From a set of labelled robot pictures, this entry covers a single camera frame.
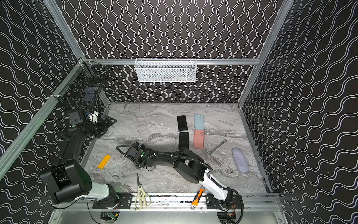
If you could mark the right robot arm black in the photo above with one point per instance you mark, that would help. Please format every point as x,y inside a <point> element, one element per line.
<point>191,167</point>

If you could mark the pink phone case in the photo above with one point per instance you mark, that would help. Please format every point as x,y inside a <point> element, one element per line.
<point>199,139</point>

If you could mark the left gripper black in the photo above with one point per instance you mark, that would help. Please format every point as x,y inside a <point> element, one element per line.
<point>103,126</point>

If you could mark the yellow rectangular block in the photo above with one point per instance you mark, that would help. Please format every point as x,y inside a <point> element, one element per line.
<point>104,161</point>

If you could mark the phone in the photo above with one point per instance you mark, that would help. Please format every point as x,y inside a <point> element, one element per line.
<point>183,141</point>

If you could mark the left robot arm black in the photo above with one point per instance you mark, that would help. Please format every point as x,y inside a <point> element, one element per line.
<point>68,181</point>

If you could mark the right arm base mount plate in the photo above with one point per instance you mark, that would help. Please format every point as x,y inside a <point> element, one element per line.
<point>234,200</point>

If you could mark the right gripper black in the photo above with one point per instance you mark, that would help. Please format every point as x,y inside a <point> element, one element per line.
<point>131,152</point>

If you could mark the white wire mesh basket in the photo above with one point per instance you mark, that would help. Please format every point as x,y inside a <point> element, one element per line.
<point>165,70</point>

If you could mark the black smartphone green case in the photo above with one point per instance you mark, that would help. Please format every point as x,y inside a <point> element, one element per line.
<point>182,123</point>

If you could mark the orange handled adjustable wrench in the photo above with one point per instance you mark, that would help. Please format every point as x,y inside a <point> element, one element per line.
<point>197,198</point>

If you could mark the purple round object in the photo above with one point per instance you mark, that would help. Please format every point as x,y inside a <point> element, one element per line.
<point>240,160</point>

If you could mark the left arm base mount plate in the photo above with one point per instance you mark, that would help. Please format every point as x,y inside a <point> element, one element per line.
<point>120,201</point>

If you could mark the beige handled scissors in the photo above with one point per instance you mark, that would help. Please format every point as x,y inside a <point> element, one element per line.
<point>142,199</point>

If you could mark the black wire basket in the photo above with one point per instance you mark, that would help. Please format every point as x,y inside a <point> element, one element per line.
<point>83,91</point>

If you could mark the light blue phone case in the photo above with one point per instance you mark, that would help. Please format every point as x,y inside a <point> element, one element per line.
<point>199,122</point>

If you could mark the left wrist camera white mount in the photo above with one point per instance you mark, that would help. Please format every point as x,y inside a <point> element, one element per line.
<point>92,117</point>

